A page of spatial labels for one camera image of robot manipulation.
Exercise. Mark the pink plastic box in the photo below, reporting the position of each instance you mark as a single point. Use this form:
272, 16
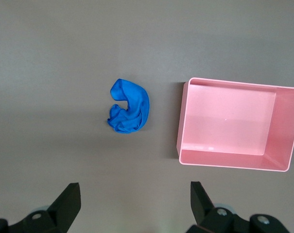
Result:
224, 121

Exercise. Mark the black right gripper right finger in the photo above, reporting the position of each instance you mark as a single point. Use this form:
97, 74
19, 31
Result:
205, 213

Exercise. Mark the blue cloth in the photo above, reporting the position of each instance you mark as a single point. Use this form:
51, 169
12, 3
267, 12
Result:
134, 104

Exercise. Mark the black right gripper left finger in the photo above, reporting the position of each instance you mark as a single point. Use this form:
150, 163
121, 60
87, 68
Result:
64, 208

